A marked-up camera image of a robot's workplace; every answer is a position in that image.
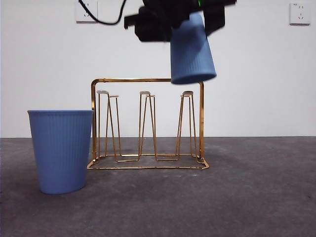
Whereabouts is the blue ribbed plastic cup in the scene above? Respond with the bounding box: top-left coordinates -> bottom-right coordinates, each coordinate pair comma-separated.
27,110 -> 94,195
169,12 -> 217,85

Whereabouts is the white wall socket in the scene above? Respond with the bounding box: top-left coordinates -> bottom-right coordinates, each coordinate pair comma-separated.
289,2 -> 311,26
76,0 -> 99,24

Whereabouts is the black cable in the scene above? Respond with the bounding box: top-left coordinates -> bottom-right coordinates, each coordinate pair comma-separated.
78,0 -> 128,25

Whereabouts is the gold wire cup rack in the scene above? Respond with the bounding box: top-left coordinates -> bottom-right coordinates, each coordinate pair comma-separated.
86,78 -> 210,170

